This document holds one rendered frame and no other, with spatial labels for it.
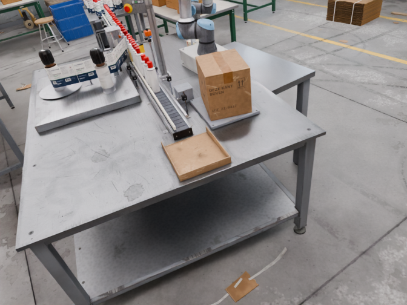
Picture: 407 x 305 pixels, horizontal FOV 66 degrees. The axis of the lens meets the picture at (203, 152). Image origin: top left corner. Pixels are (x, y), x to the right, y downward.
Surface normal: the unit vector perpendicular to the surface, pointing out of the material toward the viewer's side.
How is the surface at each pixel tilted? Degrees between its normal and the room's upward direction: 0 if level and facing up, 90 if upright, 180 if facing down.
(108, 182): 0
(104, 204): 0
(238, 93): 90
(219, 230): 1
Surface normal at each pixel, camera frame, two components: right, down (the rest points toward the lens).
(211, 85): 0.18, 0.59
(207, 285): -0.13, -0.78
